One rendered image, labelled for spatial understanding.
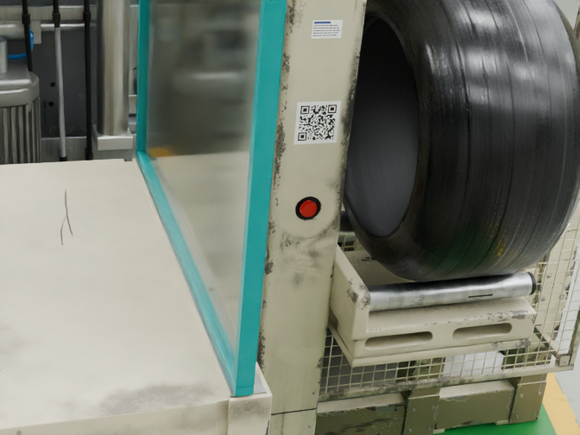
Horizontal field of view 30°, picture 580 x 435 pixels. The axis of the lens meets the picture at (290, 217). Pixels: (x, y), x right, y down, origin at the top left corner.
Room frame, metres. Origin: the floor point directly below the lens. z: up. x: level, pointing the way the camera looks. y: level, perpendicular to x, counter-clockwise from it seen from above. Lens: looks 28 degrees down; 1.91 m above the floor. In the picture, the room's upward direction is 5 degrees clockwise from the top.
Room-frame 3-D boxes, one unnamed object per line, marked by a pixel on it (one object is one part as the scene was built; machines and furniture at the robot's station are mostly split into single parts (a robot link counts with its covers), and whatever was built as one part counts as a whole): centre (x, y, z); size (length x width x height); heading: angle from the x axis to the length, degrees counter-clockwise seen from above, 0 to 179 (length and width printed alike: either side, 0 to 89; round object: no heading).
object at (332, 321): (1.81, -0.24, 0.80); 0.37 x 0.36 x 0.02; 20
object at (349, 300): (1.75, -0.07, 0.90); 0.40 x 0.03 x 0.10; 20
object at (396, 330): (1.68, -0.29, 0.83); 0.36 x 0.09 x 0.06; 110
